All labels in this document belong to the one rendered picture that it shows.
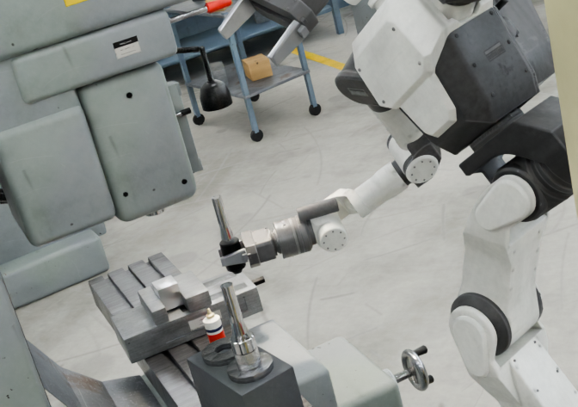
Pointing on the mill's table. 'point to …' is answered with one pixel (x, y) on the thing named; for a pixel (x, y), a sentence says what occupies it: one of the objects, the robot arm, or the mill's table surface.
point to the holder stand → (242, 379)
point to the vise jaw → (193, 292)
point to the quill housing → (138, 141)
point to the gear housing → (94, 56)
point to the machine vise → (178, 317)
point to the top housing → (82, 3)
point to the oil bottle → (213, 326)
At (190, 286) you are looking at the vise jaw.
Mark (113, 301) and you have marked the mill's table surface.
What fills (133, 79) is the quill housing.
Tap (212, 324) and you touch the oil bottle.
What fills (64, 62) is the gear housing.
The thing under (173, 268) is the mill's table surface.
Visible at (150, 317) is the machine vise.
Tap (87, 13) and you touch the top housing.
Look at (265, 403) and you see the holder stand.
